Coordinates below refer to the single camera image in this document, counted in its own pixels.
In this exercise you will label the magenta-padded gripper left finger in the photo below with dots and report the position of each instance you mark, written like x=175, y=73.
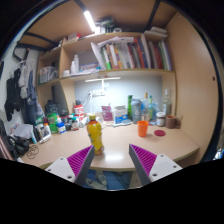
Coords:
x=63, y=166

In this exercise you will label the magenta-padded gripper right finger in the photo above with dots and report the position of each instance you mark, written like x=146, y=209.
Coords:
x=160, y=165

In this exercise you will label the yellow drink bottle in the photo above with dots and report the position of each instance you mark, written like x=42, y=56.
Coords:
x=95, y=133

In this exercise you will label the orange plastic cup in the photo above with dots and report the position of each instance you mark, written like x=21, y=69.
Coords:
x=142, y=129

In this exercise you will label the small white blue-labelled bottle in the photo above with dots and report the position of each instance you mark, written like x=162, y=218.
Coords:
x=60, y=126

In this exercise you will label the brown jar with white lid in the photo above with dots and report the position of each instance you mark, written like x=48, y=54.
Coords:
x=160, y=119

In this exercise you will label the black bag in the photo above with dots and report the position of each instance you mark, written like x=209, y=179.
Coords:
x=19, y=145

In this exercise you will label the red and white canister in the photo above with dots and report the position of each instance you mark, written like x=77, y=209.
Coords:
x=79, y=112

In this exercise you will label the clear bottle with green cap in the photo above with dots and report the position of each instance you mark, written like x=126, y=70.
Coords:
x=151, y=109

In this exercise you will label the blue bottle with yellow cap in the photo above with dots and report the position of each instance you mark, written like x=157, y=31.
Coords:
x=145, y=108

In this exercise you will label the grey shaker bottle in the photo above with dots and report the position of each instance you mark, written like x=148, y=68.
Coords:
x=136, y=111

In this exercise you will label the blue and white carton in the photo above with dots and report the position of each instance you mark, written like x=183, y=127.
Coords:
x=120, y=114

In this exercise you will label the pink packet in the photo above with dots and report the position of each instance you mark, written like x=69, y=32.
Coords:
x=106, y=113

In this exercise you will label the white power strip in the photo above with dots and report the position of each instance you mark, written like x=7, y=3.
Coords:
x=97, y=93

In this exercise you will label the hanging dark clothes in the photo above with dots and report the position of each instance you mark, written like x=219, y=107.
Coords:
x=18, y=93

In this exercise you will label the wooden shelf unit with books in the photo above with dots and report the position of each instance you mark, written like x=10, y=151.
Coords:
x=133, y=53

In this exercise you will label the ceiling tube light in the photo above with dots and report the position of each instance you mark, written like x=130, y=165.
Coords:
x=90, y=20

